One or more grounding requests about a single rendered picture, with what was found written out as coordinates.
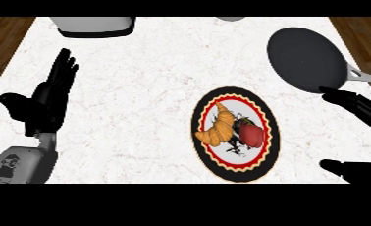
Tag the dark grey frying pan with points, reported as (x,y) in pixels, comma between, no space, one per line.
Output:
(310,60)

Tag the small grey round object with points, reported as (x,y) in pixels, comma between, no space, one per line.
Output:
(231,18)

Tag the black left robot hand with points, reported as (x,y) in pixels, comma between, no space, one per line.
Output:
(48,99)

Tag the pale grey appliance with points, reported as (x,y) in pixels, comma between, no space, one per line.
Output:
(95,26)

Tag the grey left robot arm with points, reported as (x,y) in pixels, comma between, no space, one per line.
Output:
(27,162)

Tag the golden croissant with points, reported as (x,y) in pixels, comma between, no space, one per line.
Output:
(217,128)

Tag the red bell pepper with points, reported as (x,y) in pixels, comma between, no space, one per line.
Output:
(253,135)

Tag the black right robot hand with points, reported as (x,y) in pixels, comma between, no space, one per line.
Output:
(351,103)

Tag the black rimmed patterned plate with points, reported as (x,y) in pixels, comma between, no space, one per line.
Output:
(235,134)

